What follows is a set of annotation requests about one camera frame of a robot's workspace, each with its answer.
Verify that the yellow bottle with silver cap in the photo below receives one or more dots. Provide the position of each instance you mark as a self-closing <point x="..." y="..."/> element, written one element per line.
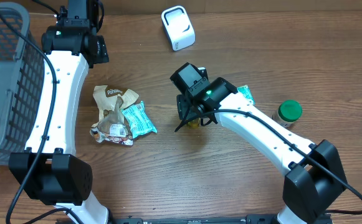
<point x="194" y="123"/>

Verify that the white barcode scanner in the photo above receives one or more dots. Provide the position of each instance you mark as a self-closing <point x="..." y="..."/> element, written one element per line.
<point x="178" y="27"/>

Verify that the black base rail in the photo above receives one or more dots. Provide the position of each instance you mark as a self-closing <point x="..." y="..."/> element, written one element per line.
<point x="196" y="221"/>

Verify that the teal white large packet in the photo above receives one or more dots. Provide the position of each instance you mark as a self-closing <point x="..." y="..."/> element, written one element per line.
<point x="138" y="121"/>

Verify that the brown snack package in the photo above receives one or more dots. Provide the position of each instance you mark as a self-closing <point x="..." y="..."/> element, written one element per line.
<point x="111" y="125"/>

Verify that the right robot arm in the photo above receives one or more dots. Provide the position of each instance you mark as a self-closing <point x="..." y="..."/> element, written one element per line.
<point x="313" y="173"/>

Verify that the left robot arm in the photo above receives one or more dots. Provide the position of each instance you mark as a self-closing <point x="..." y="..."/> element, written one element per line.
<point x="48" y="169"/>

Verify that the grey plastic shopping basket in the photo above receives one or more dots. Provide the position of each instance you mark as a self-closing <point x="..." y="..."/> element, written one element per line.
<point x="21" y="80"/>

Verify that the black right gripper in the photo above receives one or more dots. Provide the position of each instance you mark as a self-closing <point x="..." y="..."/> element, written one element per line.
<point x="189" y="113"/>

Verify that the green lid white jar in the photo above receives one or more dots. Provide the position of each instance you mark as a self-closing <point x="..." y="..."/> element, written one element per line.
<point x="288" y="113"/>

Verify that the teal white small packet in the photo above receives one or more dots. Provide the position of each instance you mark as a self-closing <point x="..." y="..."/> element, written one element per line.
<point x="245" y="90"/>

